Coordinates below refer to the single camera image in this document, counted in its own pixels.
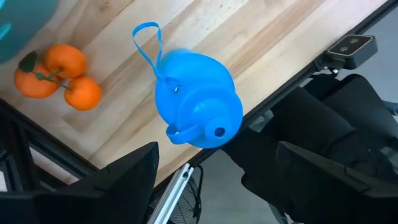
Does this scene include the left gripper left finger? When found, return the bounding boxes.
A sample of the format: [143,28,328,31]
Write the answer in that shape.
[0,141,160,224]

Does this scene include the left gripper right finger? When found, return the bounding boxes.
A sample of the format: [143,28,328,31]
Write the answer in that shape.
[275,141,398,224]

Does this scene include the blue plastic bottle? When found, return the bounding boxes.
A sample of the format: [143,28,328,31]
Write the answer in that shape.
[132,21,244,149]

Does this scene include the orange tangerine cluster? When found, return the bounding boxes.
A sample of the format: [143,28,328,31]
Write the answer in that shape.
[14,44,103,111]

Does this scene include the silver aluminium extrusion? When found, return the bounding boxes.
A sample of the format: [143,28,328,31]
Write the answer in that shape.
[146,163,195,224]

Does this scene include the black floor fan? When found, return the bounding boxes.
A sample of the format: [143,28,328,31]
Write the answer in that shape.
[149,166,203,224]

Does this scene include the black fabric chair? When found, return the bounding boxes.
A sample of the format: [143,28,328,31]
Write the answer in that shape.
[222,73,398,218]

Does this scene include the teal plastic bin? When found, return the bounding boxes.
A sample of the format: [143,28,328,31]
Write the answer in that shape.
[0,0,58,65]

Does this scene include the black aluminium frame rails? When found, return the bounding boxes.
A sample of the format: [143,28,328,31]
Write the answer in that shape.
[0,99,100,194]

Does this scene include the grey depth camera box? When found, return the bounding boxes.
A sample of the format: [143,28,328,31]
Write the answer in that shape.
[326,34,379,71]

